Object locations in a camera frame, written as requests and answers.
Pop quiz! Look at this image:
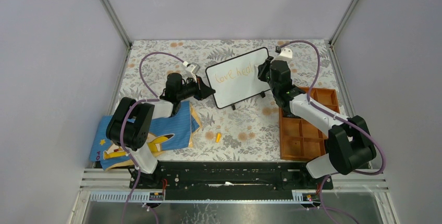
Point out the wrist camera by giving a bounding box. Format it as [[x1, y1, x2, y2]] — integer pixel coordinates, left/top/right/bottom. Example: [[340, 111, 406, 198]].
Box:
[[182, 61, 200, 80], [274, 46, 293, 61]]

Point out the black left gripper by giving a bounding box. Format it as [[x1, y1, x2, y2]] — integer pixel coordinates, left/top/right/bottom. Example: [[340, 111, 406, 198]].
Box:
[[177, 74, 215, 101]]

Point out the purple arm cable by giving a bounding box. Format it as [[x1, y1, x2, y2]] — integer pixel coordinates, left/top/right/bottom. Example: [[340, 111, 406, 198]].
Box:
[[279, 40, 387, 224], [119, 52, 186, 224]]

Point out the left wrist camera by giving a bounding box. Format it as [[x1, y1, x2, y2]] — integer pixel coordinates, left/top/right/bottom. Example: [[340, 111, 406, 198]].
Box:
[[182, 61, 200, 80]]

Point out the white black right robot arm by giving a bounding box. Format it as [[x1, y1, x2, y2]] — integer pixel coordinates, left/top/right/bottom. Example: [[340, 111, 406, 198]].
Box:
[[256, 57, 377, 189]]

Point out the yellow marker cap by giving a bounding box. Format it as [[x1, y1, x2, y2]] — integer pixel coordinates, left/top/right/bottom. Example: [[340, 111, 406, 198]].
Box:
[[216, 133, 222, 143]]

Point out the orange compartment tray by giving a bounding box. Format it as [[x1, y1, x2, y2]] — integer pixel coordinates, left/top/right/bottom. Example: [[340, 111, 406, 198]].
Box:
[[279, 88, 340, 161]]

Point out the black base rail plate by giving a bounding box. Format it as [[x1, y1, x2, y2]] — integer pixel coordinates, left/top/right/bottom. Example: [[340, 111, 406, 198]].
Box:
[[129, 161, 333, 201]]

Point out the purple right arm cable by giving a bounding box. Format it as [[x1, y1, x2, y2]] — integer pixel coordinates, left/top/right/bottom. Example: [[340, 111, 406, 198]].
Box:
[[279, 40, 387, 224]]

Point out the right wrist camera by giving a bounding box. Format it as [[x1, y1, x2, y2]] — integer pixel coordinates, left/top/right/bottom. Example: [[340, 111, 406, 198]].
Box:
[[274, 46, 293, 61]]

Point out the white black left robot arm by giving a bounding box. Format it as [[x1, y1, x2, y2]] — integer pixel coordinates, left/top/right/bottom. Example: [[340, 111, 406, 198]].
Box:
[[105, 72, 216, 188]]

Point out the black framed whiteboard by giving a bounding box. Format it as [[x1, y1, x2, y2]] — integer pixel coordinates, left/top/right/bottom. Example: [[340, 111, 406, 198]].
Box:
[[205, 47, 269, 109]]

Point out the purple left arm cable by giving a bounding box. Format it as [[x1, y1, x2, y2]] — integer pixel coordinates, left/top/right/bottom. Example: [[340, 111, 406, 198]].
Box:
[[119, 52, 186, 224]]

